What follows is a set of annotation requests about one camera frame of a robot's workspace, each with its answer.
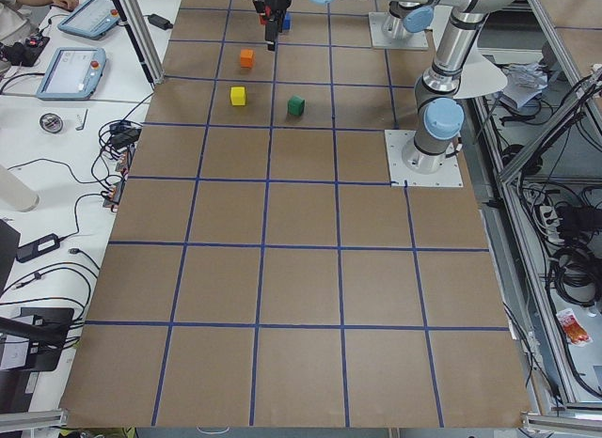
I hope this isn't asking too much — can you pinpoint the aluminium frame post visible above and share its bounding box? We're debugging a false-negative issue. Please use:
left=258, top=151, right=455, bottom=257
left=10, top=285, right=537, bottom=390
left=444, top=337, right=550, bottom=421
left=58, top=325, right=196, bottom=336
left=112, top=0, right=165, bottom=86

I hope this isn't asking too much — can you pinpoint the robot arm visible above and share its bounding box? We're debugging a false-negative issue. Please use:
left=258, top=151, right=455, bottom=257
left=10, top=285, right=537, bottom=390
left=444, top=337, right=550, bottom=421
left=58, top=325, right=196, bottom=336
left=404, top=0, right=514, bottom=174
left=252, top=0, right=436, bottom=52

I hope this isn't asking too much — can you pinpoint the orange block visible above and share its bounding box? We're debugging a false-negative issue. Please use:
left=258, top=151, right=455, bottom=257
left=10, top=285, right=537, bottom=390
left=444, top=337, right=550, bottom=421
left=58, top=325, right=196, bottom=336
left=239, top=48, right=255, bottom=69

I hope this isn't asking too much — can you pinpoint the green block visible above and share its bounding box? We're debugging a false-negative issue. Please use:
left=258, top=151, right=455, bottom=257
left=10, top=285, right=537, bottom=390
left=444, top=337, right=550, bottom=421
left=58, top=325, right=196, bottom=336
left=287, top=95, right=306, bottom=117

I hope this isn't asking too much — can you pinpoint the yellow block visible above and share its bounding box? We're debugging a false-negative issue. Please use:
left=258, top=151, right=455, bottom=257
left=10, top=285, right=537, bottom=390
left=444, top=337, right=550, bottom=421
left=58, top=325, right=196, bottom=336
left=230, top=86, right=246, bottom=106

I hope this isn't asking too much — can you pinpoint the lower teach pendant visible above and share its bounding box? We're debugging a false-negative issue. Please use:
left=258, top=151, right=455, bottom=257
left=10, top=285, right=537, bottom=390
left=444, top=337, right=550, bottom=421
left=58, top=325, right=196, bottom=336
left=36, top=47, right=106, bottom=101

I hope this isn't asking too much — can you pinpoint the black power adapter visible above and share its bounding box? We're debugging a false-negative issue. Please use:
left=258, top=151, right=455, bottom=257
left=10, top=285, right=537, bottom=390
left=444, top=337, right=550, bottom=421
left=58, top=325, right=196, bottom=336
left=16, top=233, right=61, bottom=263

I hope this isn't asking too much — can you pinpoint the round metal tin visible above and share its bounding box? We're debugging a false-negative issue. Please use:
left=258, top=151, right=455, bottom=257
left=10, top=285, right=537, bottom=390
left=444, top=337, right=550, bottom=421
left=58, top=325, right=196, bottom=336
left=39, top=113, right=64, bottom=133

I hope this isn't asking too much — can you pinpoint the blue block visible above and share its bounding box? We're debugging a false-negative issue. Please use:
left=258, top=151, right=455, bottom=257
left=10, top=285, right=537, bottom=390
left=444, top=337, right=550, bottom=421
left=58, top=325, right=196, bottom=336
left=282, top=12, right=292, bottom=32

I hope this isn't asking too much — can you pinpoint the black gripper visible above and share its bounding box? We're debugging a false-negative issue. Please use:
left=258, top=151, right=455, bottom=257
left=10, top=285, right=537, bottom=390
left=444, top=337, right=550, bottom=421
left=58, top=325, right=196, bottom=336
left=252, top=0, right=292, bottom=51

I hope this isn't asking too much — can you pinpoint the white paper roll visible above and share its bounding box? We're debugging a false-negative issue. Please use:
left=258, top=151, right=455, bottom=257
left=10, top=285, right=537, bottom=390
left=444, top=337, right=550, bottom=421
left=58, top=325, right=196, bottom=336
left=0, top=165, right=40, bottom=212

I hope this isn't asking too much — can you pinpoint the red snack packet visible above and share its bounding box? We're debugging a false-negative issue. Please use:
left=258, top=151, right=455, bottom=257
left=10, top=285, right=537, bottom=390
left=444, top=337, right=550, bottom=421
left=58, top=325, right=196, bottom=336
left=556, top=308, right=592, bottom=346

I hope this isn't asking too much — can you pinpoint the upper teach pendant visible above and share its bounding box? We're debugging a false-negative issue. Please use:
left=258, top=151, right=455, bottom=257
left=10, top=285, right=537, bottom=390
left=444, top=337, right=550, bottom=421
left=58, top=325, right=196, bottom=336
left=57, top=0, right=120, bottom=39

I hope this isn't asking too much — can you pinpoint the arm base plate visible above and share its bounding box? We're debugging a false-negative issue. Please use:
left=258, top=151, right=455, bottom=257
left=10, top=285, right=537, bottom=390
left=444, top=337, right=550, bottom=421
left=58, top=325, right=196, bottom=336
left=385, top=130, right=463, bottom=188
left=369, top=12, right=430, bottom=51

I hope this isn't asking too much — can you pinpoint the teach pendant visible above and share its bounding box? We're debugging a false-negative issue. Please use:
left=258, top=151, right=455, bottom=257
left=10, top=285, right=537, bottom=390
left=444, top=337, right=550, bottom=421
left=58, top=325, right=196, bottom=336
left=57, top=0, right=120, bottom=39
left=36, top=47, right=106, bottom=101

